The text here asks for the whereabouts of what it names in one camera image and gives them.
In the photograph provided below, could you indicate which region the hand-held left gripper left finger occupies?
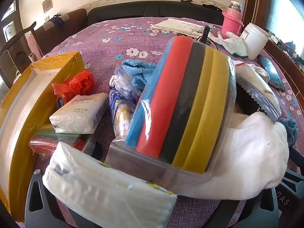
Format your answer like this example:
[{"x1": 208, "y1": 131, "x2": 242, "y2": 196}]
[{"x1": 25, "y1": 142, "x2": 102, "y2": 228}]

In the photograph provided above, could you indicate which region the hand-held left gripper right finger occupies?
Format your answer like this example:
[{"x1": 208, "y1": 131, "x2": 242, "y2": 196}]
[{"x1": 205, "y1": 185, "x2": 295, "y2": 228}]

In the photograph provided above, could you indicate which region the white tissue pack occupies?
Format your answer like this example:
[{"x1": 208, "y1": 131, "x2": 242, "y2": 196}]
[{"x1": 49, "y1": 93, "x2": 109, "y2": 135}]

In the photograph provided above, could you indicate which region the blue white plastic pack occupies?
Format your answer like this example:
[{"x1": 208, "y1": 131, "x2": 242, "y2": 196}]
[{"x1": 109, "y1": 68, "x2": 141, "y2": 139}]

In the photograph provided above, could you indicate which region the lemon print tissue pack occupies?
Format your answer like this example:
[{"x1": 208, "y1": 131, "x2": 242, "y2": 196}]
[{"x1": 42, "y1": 141, "x2": 178, "y2": 228}]

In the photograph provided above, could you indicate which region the white fluffy cloth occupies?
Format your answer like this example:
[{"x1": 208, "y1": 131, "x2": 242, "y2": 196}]
[{"x1": 184, "y1": 112, "x2": 290, "y2": 200}]

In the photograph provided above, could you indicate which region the red plastic bag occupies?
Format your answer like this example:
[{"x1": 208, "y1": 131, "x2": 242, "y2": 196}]
[{"x1": 52, "y1": 70, "x2": 95, "y2": 101}]

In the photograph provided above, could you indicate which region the yellow cardboard box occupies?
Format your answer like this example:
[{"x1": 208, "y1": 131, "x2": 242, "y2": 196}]
[{"x1": 0, "y1": 51, "x2": 85, "y2": 221}]

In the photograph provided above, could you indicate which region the blue towel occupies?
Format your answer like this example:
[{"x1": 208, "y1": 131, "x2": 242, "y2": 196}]
[{"x1": 122, "y1": 59, "x2": 158, "y2": 93}]

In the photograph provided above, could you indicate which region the multicolour sponge pack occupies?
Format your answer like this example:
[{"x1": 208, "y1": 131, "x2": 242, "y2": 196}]
[{"x1": 105, "y1": 35, "x2": 238, "y2": 181}]

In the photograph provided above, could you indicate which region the small blue cloth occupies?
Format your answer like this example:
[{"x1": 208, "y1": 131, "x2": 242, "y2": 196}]
[{"x1": 278, "y1": 117, "x2": 299, "y2": 147}]

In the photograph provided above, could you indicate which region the red green scouring pad pack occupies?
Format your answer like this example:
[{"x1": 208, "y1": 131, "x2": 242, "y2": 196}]
[{"x1": 28, "y1": 123, "x2": 86, "y2": 157}]

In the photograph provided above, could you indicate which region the purple floral tablecloth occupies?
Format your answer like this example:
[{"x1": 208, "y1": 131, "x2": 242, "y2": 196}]
[{"x1": 14, "y1": 17, "x2": 304, "y2": 228}]

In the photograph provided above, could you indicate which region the brown cushioned armchair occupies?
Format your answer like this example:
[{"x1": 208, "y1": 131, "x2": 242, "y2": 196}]
[{"x1": 33, "y1": 8, "x2": 88, "y2": 55}]

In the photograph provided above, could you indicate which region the dark wooden chair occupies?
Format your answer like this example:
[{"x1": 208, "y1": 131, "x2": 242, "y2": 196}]
[{"x1": 0, "y1": 21, "x2": 47, "y2": 89}]

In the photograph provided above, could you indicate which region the purple cloth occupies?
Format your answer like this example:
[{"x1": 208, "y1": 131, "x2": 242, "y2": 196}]
[{"x1": 51, "y1": 14, "x2": 70, "y2": 32}]

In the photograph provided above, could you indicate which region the black sofa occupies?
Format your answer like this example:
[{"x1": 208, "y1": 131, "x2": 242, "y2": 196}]
[{"x1": 87, "y1": 1, "x2": 225, "y2": 27}]

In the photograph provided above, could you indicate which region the black phone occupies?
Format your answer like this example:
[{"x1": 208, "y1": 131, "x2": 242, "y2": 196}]
[{"x1": 257, "y1": 54, "x2": 286, "y2": 91}]

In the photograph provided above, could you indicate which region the stack of white papers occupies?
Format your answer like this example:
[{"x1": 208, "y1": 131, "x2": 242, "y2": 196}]
[{"x1": 150, "y1": 17, "x2": 215, "y2": 38}]

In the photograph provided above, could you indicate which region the wooden door with glass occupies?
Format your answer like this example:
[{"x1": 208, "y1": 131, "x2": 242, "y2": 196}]
[{"x1": 0, "y1": 0, "x2": 25, "y2": 43}]

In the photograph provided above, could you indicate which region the wooden sideboard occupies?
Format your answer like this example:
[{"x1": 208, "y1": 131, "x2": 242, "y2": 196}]
[{"x1": 260, "y1": 34, "x2": 304, "y2": 105}]

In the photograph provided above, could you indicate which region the white work glove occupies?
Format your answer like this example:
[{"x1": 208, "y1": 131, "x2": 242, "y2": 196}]
[{"x1": 217, "y1": 31, "x2": 249, "y2": 59}]

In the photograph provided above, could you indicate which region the white plastic jar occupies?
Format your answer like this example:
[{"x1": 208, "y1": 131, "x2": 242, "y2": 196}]
[{"x1": 240, "y1": 23, "x2": 269, "y2": 61}]

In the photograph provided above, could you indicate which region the pile of small household items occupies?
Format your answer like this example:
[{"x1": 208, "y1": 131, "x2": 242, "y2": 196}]
[{"x1": 273, "y1": 35, "x2": 304, "y2": 64}]

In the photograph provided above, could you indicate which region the black clothing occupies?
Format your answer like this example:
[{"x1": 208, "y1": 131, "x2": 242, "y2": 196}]
[{"x1": 180, "y1": 0, "x2": 223, "y2": 13}]

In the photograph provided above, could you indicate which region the pink bottle with knit sleeve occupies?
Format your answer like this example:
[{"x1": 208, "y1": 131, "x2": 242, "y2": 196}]
[{"x1": 222, "y1": 1, "x2": 244, "y2": 39}]

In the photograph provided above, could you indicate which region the wall plaque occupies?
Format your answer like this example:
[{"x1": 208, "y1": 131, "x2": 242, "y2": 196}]
[{"x1": 42, "y1": 0, "x2": 53, "y2": 14}]

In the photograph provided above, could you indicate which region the wooden door frame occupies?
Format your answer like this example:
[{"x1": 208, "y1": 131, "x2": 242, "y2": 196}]
[{"x1": 242, "y1": 0, "x2": 263, "y2": 30}]

